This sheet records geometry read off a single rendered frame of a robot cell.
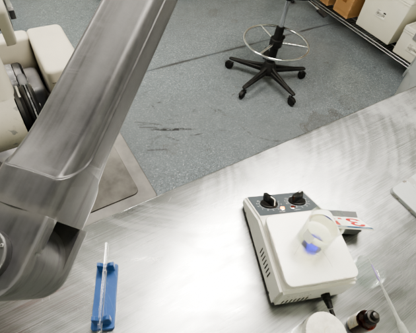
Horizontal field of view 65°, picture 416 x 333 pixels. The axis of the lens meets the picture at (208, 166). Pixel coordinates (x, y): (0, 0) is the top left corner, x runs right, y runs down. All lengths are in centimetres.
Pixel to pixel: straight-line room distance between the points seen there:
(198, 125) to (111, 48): 157
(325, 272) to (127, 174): 80
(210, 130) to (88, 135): 159
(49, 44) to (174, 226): 96
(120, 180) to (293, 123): 119
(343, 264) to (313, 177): 25
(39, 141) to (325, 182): 61
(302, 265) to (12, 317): 44
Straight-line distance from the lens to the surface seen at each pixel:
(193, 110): 195
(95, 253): 62
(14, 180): 27
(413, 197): 83
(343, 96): 237
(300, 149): 80
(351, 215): 74
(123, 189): 114
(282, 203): 63
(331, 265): 56
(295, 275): 53
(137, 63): 31
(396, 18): 276
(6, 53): 149
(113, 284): 58
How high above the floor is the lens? 130
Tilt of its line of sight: 51 degrees down
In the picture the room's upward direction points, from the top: 10 degrees clockwise
